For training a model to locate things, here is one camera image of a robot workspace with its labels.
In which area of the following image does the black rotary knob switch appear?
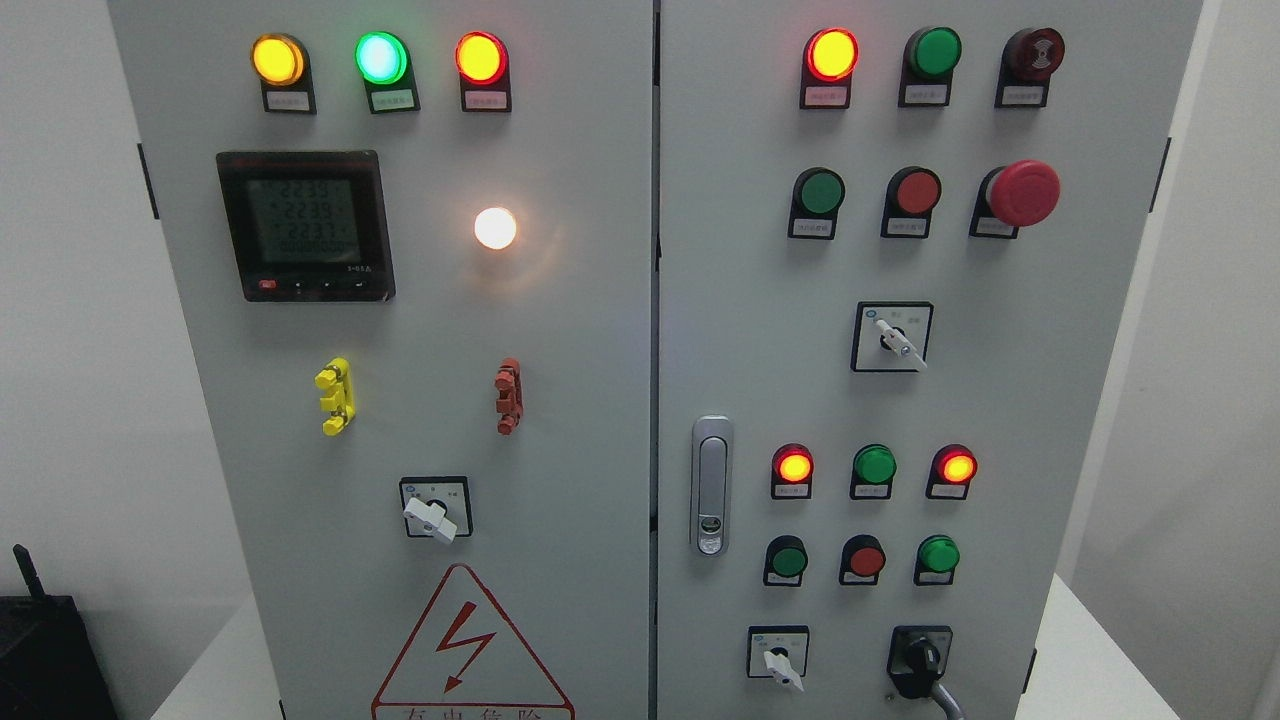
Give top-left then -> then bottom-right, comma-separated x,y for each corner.
886,625 -> 954,700

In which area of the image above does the grey electrical cabinet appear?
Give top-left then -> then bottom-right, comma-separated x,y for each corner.
108,1 -> 1203,719

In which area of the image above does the silver cabinet door latch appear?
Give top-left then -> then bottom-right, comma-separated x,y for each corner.
690,415 -> 733,557

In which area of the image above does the red terminal connector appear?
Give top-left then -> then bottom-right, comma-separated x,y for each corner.
494,357 -> 524,436

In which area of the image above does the red lit indicator lower left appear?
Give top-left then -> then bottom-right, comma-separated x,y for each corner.
771,443 -> 814,500

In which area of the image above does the white lit indicator light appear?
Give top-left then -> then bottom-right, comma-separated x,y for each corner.
474,208 -> 518,250

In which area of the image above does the green push button lower left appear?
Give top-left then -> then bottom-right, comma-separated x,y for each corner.
762,536 -> 809,587

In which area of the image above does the green push button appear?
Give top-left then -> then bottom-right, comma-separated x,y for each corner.
787,167 -> 846,240
913,534 -> 961,587
762,536 -> 809,587

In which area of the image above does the green push button upper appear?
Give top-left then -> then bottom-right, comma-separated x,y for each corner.
787,167 -> 846,240

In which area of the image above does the green indicator light lower middle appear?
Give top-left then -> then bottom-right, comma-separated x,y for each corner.
849,445 -> 899,501

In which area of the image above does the red push button lower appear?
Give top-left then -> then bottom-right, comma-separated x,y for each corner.
838,534 -> 887,585

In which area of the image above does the red push button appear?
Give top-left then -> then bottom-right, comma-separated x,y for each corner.
879,167 -> 942,240
838,534 -> 887,585

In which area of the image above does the yellow terminal connector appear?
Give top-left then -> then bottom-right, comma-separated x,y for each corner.
314,357 -> 356,437

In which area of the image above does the red push button upper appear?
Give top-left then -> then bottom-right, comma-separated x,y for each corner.
879,167 -> 942,240

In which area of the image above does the red indicator light lower right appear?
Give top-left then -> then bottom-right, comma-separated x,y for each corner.
925,445 -> 978,500

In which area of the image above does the red lit indicator light left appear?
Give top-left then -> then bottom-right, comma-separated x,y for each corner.
454,31 -> 512,113

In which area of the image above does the red high voltage warning sticker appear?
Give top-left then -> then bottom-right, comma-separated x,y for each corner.
370,562 -> 576,719

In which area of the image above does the green push button lower right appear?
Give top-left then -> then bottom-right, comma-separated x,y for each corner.
913,534 -> 961,587

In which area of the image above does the red lit indicator top right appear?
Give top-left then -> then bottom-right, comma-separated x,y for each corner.
799,27 -> 860,110

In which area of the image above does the black digital power meter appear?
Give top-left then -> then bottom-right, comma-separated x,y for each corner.
216,150 -> 396,302

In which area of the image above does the green lit indicator light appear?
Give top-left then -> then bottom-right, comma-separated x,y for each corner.
355,31 -> 420,114

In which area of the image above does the red mushroom emergency stop button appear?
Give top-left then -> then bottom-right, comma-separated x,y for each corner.
969,159 -> 1061,240

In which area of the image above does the green indicator light top right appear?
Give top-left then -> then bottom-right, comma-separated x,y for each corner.
899,26 -> 963,108

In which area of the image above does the yellow indicator light top left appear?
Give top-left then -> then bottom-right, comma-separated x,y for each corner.
251,33 -> 316,115

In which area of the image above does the dark red buzzer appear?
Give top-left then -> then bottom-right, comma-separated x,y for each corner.
995,27 -> 1065,109

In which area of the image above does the black device with antenna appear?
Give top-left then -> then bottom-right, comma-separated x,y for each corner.
1,544 -> 118,719

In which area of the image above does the white lever selector switch upper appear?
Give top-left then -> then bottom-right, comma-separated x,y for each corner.
850,301 -> 934,373

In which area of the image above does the white lever selector switch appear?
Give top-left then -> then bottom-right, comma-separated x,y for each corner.
748,625 -> 810,692
399,477 -> 474,544
850,301 -> 934,373

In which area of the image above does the white lever selector switch left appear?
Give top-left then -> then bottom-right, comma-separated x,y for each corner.
399,477 -> 474,544

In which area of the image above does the white lever selector switch lower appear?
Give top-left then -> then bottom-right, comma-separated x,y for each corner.
748,625 -> 810,692

